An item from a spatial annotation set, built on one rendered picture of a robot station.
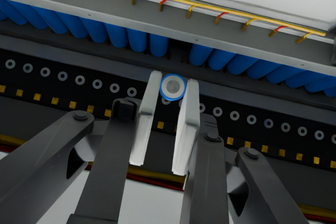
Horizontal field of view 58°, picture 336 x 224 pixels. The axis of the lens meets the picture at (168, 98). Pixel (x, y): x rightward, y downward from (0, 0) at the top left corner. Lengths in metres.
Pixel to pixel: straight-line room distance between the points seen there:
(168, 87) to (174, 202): 0.08
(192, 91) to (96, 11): 0.09
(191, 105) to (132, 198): 0.09
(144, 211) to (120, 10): 0.14
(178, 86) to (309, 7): 0.10
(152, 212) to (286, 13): 0.16
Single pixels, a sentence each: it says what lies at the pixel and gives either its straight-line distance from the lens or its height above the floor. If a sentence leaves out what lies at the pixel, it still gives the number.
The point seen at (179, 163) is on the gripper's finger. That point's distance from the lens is 0.15.
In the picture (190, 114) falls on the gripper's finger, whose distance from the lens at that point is 0.15.
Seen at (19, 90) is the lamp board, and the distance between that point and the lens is 0.38.
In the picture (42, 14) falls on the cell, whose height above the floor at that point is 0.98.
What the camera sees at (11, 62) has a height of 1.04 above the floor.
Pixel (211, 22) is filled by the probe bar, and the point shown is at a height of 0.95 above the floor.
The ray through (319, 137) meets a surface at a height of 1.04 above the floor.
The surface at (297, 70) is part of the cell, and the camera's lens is 0.28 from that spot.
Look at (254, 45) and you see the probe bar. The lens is 0.23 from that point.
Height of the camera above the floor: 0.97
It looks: 10 degrees up
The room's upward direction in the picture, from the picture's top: 167 degrees counter-clockwise
